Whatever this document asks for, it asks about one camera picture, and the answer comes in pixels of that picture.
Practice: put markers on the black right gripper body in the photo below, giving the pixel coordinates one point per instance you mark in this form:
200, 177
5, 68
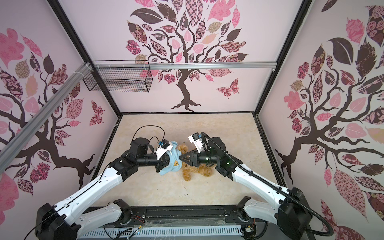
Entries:
200, 159

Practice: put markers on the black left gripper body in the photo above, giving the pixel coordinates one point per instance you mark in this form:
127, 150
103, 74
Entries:
162, 161

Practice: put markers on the light blue bear hoodie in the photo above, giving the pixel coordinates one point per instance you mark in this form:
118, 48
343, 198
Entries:
175, 164

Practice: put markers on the brown teddy bear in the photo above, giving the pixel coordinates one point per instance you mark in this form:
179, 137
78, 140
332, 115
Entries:
203, 170

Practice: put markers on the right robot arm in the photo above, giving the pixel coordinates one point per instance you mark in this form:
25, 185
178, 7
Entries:
264, 186

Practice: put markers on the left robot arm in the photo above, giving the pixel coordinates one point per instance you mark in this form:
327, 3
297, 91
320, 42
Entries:
90, 192

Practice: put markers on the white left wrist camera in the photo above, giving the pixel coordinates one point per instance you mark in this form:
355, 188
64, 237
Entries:
165, 147

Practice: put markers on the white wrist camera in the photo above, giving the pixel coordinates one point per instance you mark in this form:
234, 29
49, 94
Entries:
196, 139
165, 147

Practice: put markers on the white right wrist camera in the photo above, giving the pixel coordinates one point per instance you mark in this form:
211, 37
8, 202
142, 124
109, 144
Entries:
196, 139

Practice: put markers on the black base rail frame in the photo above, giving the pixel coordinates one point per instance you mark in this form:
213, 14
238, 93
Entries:
253, 229

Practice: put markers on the white slotted cable duct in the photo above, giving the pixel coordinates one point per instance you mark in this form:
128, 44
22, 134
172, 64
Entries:
158, 233

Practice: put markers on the black wire basket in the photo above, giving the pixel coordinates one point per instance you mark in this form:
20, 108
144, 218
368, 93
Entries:
120, 76

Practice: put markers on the aluminium rail back wall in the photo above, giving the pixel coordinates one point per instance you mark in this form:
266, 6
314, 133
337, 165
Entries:
171, 66

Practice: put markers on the aluminium rail wall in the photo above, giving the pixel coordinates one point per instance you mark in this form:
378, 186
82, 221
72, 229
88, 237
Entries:
11, 150
171, 66

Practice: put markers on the aluminium rail left wall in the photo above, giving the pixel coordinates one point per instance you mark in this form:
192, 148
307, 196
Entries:
11, 150

